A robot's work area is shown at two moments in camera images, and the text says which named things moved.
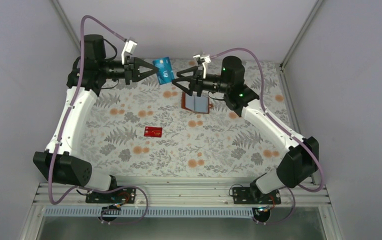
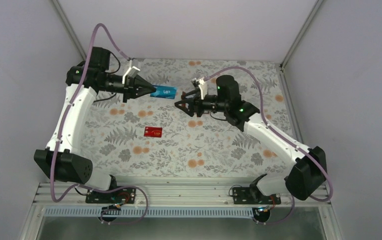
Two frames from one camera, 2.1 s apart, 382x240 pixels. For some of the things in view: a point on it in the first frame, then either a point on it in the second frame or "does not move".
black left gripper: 130,70 → 126,88
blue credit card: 165,74 → 164,91
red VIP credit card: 153,132 does not move
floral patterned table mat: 143,130 does not move
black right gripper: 197,82 → 195,104
